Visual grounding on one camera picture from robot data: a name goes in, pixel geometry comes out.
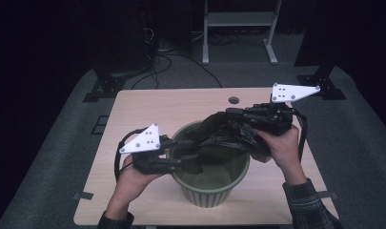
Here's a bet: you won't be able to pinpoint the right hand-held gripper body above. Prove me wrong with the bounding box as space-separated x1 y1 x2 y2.
251 83 321 136

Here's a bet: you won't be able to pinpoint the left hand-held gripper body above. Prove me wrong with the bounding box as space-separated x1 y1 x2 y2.
118 123 183 176

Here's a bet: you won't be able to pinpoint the black plastic trash bag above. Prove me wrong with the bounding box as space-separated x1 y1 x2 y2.
180 110 273 163

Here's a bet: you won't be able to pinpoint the green ribbed trash bin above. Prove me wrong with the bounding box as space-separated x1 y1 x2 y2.
166 119 252 209

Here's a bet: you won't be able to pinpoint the person's right hand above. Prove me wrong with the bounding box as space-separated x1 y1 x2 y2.
252 124 305 175

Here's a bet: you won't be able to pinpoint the person's left hand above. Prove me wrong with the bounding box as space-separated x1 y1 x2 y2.
114 155 165 199

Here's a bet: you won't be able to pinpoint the black stand base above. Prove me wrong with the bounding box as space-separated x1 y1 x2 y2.
82 60 127 103
294 63 347 101

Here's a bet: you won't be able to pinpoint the grey tape strip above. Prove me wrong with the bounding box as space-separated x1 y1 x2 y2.
317 190 338 200
73 191 94 201

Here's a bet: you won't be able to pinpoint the white metal stand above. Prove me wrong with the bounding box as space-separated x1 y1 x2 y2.
202 0 283 66

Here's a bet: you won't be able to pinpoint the right hand-held gripper black cable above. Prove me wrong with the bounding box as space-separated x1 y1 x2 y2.
290 108 309 160

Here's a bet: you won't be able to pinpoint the hand-held gripper black cable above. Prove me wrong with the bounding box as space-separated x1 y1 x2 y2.
290 108 309 160
113 127 148 182

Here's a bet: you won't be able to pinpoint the left hand-held gripper black cable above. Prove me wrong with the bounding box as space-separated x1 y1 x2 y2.
113 127 148 182

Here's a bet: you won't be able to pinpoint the black floor cables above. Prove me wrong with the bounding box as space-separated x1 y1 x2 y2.
130 52 223 90

